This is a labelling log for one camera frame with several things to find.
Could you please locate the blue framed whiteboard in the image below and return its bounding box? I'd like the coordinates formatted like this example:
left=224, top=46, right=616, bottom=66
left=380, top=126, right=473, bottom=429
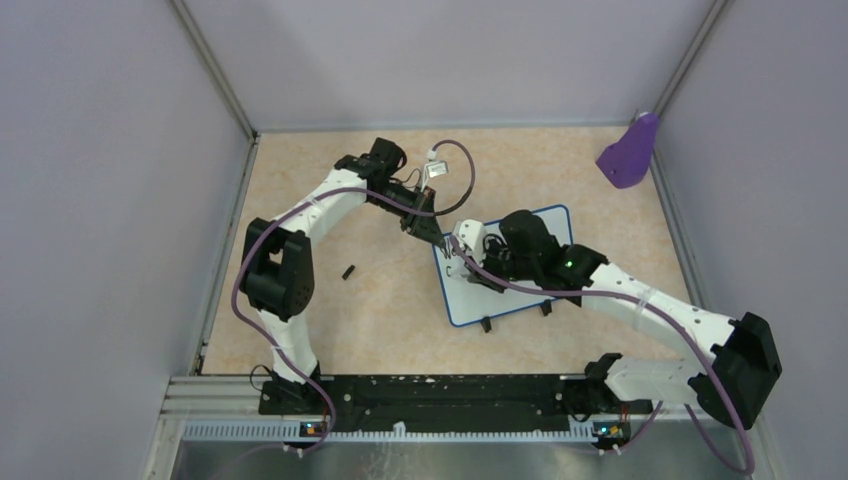
left=432, top=204, right=574, bottom=328

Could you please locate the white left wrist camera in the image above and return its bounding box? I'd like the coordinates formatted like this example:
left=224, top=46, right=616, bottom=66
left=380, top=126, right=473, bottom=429
left=419, top=149, right=449, bottom=190

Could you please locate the white slotted cable duct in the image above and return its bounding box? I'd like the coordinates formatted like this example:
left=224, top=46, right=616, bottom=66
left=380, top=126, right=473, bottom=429
left=181, top=420, right=597, bottom=443

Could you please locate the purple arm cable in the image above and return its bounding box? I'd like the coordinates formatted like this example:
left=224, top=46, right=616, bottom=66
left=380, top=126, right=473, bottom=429
left=230, top=139, right=477, bottom=458
left=449, top=235, right=757, bottom=476

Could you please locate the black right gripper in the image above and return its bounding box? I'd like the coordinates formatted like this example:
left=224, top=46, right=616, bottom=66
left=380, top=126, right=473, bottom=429
left=465, top=236, right=539, bottom=294

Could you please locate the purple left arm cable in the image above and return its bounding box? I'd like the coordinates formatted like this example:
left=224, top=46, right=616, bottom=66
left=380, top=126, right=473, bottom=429
left=230, top=139, right=477, bottom=458

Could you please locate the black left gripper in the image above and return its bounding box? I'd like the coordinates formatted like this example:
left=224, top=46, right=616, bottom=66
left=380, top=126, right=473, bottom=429
left=368, top=181, right=444, bottom=247

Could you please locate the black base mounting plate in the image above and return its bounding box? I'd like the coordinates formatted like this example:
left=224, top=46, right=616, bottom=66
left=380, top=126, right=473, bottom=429
left=258, top=374, right=654, bottom=434

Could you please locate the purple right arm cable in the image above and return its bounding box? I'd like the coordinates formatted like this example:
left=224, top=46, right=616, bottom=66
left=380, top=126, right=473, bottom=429
left=449, top=235, right=757, bottom=476

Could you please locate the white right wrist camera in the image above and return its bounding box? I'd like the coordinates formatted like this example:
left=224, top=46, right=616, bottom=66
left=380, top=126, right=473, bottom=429
left=453, top=219, right=487, bottom=265

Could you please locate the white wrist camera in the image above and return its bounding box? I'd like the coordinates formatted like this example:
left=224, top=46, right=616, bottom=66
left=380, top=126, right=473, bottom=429
left=419, top=149, right=449, bottom=190
left=453, top=219, right=487, bottom=265

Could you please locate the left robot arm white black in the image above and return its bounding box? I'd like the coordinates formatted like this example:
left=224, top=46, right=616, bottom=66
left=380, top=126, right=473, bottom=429
left=237, top=138, right=446, bottom=414

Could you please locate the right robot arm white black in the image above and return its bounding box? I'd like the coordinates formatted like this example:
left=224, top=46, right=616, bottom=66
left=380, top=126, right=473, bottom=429
left=450, top=210, right=782, bottom=430

